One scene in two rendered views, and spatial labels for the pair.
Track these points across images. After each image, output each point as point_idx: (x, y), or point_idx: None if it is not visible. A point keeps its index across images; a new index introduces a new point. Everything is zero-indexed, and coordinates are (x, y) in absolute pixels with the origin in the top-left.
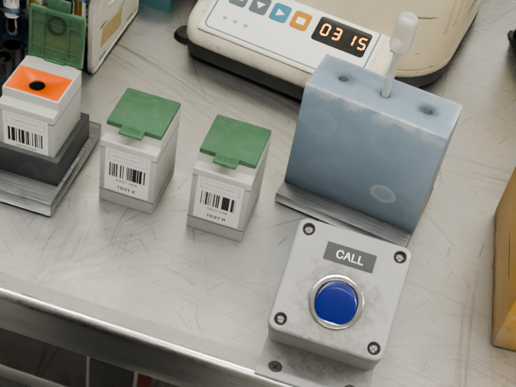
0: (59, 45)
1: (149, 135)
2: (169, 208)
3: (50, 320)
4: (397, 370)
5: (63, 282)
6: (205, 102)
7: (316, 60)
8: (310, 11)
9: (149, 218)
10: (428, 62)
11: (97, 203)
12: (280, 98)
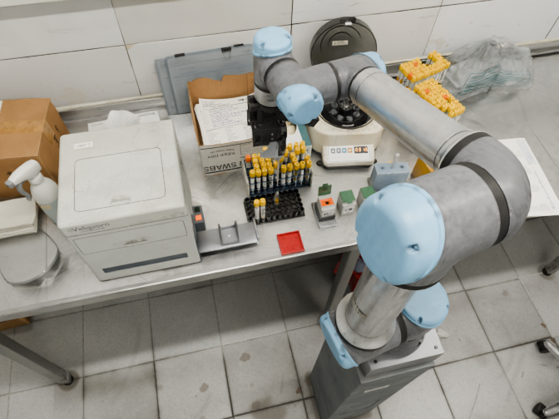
0: (325, 191)
1: (353, 200)
2: (354, 210)
3: (353, 246)
4: None
5: (351, 238)
6: (338, 179)
7: (358, 158)
8: (350, 146)
9: (353, 214)
10: (378, 144)
11: (341, 217)
12: (351, 169)
